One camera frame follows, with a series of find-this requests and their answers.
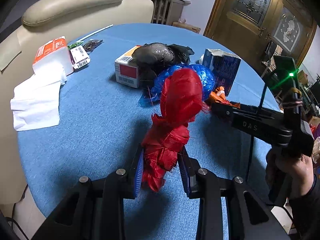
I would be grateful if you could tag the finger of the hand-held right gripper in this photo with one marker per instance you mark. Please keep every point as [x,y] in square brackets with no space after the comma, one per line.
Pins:
[225,108]

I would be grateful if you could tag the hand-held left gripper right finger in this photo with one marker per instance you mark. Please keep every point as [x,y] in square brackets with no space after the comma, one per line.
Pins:
[183,173]

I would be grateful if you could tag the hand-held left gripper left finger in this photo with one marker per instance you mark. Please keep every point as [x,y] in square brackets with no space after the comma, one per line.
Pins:
[138,171]

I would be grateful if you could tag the orange snack wrapper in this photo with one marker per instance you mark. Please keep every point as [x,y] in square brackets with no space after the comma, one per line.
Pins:
[217,96]

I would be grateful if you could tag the red mesh bag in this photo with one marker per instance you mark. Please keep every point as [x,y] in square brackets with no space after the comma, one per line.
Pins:
[180,92]

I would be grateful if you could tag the black plastic bag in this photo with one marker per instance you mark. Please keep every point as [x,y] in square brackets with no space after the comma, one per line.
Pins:
[152,53]

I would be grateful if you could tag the white box with red label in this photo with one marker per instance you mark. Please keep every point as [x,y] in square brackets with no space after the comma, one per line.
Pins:
[126,72]

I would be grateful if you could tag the person's right forearm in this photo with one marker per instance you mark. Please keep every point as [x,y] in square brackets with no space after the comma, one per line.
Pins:
[307,210]

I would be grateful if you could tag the person's right hand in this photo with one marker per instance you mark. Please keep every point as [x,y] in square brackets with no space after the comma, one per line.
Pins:
[292,175]

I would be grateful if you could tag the torn blue carton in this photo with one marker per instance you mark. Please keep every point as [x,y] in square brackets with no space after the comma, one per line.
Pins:
[225,67]

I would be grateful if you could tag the wooden door with glass panels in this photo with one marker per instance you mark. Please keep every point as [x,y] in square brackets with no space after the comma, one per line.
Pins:
[225,25]

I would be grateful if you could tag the brown cardboard box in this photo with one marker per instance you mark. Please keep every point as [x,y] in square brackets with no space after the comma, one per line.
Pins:
[186,26]

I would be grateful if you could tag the slatted wooden cabinet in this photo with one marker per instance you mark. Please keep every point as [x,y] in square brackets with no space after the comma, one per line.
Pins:
[172,7]

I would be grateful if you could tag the white tissue paper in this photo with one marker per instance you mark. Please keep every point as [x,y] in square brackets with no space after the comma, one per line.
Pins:
[35,100]

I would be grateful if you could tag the white barcode packet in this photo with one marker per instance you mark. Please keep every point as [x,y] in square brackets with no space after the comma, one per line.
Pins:
[79,57]

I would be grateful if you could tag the small dark packet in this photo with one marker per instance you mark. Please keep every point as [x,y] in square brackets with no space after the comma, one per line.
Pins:
[92,45]

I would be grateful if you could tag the thin white stick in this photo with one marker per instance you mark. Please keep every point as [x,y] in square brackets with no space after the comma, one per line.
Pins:
[100,31]

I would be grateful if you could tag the orange and white tissue pack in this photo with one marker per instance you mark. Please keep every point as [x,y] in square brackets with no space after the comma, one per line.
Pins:
[50,55]

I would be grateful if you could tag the beige leather sofa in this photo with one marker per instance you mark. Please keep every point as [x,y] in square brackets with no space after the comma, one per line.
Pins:
[75,2]

